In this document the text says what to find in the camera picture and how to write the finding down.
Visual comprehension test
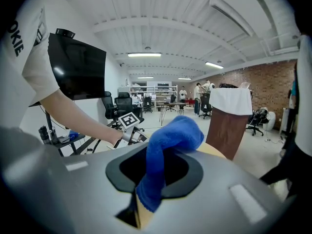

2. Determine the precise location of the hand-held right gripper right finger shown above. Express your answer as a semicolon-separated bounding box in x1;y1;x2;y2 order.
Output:
143;149;293;234

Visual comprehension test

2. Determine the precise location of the black tray stand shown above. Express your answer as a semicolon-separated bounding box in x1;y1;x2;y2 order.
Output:
39;133;103;157

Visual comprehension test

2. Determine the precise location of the blue cloth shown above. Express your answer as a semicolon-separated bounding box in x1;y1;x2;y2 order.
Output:
136;115;205;213

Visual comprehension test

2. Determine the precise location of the black office chair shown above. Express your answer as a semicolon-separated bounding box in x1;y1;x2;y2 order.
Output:
101;91;120;128
114;92;145;125
198;93;213;119
143;96;154;114
245;107;271;137

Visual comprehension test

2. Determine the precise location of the person's left forearm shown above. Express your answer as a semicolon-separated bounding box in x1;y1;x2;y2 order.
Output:
40;88;125;146

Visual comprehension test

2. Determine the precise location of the person's white shirt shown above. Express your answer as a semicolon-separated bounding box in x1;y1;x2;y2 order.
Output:
0;0;61;131

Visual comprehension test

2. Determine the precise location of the wooden trestle desk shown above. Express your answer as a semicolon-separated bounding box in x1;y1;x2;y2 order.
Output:
159;102;187;126

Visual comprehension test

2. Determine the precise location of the black camera bar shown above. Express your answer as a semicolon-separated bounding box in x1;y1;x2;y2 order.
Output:
55;28;76;38

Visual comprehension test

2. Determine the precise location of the white shelf rack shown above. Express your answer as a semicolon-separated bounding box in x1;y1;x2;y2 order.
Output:
118;84;178;112

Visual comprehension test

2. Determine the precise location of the brown wooden cabinet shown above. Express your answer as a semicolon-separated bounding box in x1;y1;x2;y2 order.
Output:
205;106;250;161

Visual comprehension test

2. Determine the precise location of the large black monitor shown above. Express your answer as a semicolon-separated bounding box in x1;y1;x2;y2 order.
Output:
48;32;107;101

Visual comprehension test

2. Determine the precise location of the white bean bag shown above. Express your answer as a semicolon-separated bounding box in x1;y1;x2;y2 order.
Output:
262;111;276;132

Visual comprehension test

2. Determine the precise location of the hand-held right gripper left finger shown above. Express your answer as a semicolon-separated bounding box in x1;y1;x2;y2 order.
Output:
0;127;149;234

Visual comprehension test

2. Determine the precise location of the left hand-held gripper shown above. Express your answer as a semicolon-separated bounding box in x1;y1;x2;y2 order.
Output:
113;111;149;149

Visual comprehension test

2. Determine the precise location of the white draped sheet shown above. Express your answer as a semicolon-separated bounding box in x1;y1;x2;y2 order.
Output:
209;87;254;116

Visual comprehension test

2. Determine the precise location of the black spray bottle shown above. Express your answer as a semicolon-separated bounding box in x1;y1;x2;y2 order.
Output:
50;127;59;144

